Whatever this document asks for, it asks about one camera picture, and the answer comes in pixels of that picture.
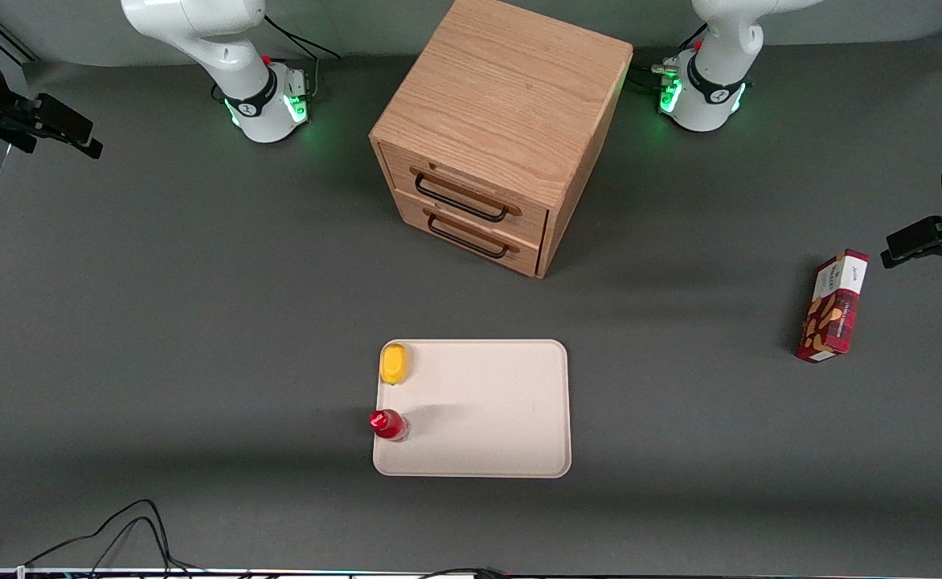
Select black metal drawer handle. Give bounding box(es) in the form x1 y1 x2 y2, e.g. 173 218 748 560
410 166 522 224
423 207 520 261

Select oak drawer front panel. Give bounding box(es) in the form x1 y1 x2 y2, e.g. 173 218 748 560
393 190 544 277

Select oak wooden drawer cabinet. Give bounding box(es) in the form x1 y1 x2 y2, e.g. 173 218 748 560
369 0 633 279

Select yellow toy food piece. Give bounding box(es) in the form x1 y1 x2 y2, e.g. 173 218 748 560
380 343 412 386

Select red small bottle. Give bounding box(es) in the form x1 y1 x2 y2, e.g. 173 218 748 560
369 409 412 443

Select beige rectangular tray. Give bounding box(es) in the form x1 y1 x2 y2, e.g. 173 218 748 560
372 339 572 478

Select red tartan snack box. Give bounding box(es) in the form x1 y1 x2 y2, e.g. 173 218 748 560
796 249 870 363

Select black base power cable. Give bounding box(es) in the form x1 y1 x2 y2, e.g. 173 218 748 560
264 14 342 89

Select black tangled floor cables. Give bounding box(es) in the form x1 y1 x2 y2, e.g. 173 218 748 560
19 499 223 578

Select black base connector cables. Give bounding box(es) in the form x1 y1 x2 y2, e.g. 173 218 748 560
630 23 709 91

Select black side camera mount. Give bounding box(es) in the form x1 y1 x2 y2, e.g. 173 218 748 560
880 191 942 269

